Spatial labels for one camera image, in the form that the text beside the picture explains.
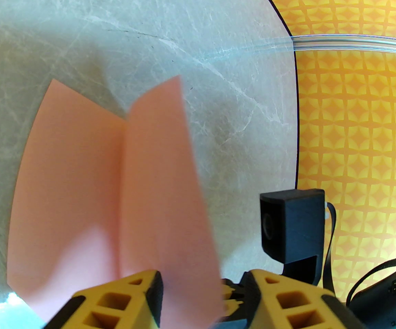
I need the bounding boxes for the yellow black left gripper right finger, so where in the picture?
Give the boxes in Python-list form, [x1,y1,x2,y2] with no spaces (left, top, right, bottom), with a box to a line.
[240,269,368,329]

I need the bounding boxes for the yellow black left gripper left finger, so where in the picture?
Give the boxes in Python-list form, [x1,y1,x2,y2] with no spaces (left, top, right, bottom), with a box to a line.
[44,269,164,329]

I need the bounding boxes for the pink paper sheet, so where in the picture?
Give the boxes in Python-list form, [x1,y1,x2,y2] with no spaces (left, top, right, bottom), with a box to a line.
[7,75,224,325]

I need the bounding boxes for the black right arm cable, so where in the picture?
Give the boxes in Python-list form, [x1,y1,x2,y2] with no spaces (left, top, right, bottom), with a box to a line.
[323,203,396,304]

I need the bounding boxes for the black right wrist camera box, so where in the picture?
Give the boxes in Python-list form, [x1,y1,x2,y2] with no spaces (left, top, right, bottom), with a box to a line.
[260,188,326,284]

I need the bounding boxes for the aluminium corner post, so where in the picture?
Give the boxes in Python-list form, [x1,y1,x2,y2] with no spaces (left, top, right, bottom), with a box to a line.
[292,34,396,52]

